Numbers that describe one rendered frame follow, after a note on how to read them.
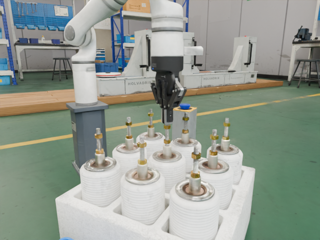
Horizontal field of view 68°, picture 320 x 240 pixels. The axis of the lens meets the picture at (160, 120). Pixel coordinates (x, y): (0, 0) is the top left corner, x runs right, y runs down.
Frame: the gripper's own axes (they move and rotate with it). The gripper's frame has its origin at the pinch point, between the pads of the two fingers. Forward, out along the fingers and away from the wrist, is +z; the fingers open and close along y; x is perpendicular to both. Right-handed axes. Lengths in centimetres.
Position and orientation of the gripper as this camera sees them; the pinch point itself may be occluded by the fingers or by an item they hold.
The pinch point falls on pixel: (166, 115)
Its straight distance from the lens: 58.4
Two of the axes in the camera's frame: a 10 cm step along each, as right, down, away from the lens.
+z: 0.1, 9.6, 2.6
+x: 8.6, -1.4, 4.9
